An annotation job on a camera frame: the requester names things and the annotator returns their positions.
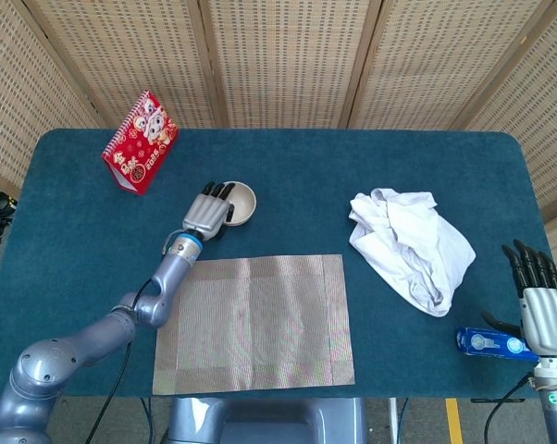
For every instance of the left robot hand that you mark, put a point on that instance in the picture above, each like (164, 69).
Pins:
(206, 215)

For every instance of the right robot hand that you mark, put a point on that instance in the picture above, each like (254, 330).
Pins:
(549, 319)

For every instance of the beige round bowl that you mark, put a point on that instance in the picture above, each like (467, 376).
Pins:
(243, 203)

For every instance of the brown woven placemat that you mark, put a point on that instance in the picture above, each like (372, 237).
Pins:
(260, 324)

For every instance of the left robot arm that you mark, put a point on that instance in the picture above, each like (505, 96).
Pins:
(89, 342)

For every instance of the blue printed carton box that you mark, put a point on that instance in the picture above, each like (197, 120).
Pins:
(486, 344)

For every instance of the red desk calendar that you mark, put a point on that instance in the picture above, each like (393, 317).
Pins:
(142, 148)

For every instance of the teal table cover cloth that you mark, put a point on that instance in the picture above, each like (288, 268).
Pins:
(315, 162)

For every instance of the white crumpled cloth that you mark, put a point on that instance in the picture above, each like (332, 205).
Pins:
(412, 250)

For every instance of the woven wooden folding screen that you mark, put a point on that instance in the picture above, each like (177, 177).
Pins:
(283, 60)

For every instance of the white table leg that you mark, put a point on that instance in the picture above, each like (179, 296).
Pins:
(392, 421)

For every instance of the grey robot torso base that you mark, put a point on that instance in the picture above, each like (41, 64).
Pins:
(269, 421)

